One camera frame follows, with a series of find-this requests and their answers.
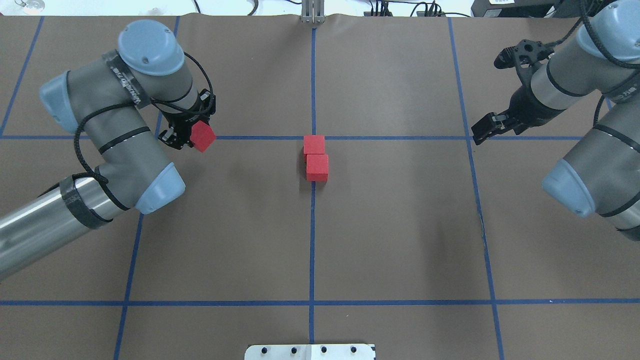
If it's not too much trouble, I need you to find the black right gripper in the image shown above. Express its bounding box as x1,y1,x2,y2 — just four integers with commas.
471,85,556,146

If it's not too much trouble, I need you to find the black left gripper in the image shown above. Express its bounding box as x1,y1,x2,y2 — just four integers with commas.
158,89,217,150

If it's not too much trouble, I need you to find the red cube block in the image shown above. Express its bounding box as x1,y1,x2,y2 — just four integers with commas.
305,153,330,182
302,134,326,157
189,120,217,153

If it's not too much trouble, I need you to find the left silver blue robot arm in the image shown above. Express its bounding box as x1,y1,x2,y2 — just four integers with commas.
1,19,217,280

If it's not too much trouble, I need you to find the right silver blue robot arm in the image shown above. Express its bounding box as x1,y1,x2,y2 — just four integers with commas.
471,0,640,242

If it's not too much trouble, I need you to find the black box with label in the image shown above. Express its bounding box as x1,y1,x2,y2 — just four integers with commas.
470,0,559,18

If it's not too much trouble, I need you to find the brown paper table mat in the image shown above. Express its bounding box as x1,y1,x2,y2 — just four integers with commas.
1,14,639,360

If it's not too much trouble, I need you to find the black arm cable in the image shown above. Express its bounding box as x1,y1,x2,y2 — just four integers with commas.
73,51,214,183

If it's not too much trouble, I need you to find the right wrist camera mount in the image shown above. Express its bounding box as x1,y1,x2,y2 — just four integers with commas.
493,39,554,85

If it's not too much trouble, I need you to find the aluminium frame post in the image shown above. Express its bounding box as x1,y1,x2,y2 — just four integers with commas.
299,0,326,26

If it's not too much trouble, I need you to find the white camera post with base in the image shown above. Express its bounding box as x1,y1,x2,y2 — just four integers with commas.
244,343,377,360

